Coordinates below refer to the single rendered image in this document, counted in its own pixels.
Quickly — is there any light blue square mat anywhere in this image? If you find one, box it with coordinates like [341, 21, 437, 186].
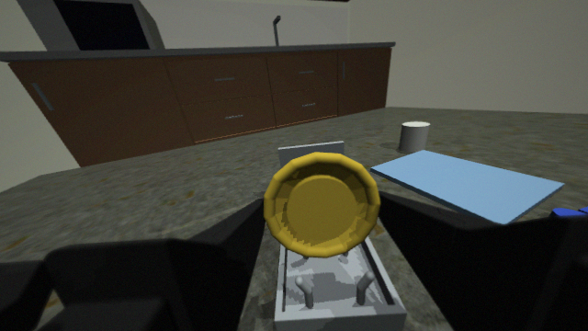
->
[370, 150, 564, 224]

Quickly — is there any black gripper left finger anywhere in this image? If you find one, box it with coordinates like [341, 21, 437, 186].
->
[43, 199, 266, 331]

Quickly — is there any yellow round plate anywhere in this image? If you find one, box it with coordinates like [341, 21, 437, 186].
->
[264, 152, 380, 258]

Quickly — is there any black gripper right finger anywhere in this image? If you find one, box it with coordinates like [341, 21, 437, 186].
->
[378, 191, 588, 331]

